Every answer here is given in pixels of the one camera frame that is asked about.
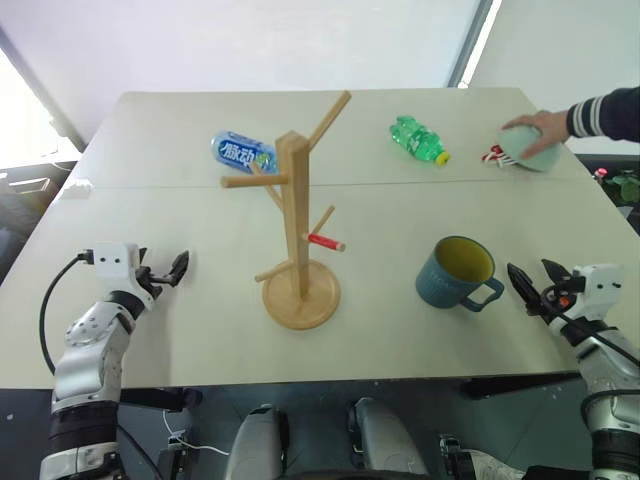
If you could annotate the green bottle with yellow cap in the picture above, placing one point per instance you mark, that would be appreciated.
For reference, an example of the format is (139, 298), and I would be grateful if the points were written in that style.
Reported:
(417, 140)

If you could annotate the forearm in dark striped sleeve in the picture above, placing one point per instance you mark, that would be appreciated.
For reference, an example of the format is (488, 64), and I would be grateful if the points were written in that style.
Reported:
(607, 115)

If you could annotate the silver robot leg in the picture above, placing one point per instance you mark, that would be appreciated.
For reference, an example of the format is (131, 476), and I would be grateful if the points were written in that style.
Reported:
(382, 440)
(257, 445)

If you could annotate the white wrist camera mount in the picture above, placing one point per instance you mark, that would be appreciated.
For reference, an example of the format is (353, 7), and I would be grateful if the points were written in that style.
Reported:
(597, 290)
(114, 260)

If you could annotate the red and white striped item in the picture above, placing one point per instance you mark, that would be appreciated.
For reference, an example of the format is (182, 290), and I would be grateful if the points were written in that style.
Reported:
(495, 155)

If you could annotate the small white block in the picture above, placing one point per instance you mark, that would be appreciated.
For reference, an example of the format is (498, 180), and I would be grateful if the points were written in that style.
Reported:
(77, 189)

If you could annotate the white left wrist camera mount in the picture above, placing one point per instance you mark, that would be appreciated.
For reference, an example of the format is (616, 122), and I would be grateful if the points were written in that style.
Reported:
(114, 260)

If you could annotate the blue mug with yellow inside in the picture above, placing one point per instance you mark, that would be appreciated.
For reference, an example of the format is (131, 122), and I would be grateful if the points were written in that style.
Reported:
(452, 280)

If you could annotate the blue labelled drink bottle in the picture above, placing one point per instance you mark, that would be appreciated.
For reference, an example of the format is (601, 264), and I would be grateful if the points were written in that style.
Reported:
(240, 152)

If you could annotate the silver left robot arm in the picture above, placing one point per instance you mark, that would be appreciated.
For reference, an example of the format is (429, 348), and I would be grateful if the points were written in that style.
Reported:
(82, 350)

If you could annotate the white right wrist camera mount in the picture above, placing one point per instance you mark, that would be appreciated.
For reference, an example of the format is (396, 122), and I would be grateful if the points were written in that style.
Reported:
(597, 290)

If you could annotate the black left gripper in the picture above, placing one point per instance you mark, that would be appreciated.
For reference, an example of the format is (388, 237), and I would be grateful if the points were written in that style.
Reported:
(148, 280)

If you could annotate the person's bare hand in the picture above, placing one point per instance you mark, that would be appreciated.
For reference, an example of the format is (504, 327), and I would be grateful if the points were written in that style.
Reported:
(547, 127)

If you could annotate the pale green bowl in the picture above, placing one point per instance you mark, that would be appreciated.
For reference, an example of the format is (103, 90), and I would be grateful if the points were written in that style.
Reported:
(517, 142)

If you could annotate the wooden mug tree stand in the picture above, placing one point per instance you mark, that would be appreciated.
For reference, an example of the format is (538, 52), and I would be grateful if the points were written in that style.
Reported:
(297, 225)

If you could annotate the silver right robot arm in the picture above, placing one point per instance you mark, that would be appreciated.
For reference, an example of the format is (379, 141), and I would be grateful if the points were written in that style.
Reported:
(607, 380)

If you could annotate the black table bracket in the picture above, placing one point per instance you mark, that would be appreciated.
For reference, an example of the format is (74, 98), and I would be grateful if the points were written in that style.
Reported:
(160, 398)

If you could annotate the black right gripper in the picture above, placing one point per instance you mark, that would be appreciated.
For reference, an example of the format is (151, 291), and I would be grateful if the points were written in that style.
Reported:
(557, 297)

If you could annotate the green potted plant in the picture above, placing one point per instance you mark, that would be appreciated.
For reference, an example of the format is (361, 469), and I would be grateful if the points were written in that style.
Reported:
(625, 186)

